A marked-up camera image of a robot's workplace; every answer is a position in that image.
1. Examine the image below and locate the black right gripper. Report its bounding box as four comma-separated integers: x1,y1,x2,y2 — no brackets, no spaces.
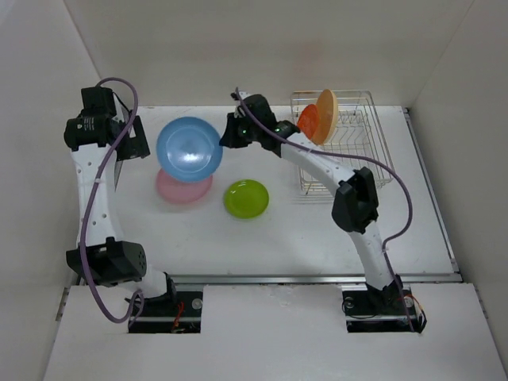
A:
220,110,261,148

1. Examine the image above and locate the blue plate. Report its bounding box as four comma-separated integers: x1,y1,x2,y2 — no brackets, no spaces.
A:
156,117,223,183

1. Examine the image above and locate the pink plate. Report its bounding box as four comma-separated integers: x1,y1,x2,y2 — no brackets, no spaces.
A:
155,169,213,205

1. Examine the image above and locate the green plate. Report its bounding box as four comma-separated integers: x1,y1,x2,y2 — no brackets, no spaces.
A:
223,179,270,219

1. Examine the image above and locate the orange plate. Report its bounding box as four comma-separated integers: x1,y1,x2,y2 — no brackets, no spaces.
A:
297,104,320,140

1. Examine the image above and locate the beige plate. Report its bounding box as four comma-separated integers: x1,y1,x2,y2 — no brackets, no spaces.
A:
311,89,338,145

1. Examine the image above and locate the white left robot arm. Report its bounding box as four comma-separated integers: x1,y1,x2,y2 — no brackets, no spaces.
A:
64,87,178,315

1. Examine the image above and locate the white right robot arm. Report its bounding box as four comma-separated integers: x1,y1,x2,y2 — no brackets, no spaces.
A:
220,91,401,313

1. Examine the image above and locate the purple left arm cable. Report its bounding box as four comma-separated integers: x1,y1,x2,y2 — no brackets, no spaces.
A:
78,76,144,325

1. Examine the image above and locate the wire dish rack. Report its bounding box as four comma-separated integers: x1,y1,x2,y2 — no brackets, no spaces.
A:
290,90,394,198

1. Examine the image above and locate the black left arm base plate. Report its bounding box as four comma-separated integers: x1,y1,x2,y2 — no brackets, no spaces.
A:
128,291,203,334

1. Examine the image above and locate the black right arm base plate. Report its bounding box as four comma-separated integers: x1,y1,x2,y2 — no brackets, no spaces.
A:
341,290,428,333

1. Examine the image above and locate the aluminium front table rail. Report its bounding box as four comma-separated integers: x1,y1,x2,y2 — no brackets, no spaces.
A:
171,272,463,285

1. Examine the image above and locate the aluminium table rail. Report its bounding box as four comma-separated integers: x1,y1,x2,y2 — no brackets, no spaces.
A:
402,107,461,275
171,272,463,285

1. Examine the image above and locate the aluminium right table rail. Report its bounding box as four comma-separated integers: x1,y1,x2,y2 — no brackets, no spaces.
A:
402,107,461,275

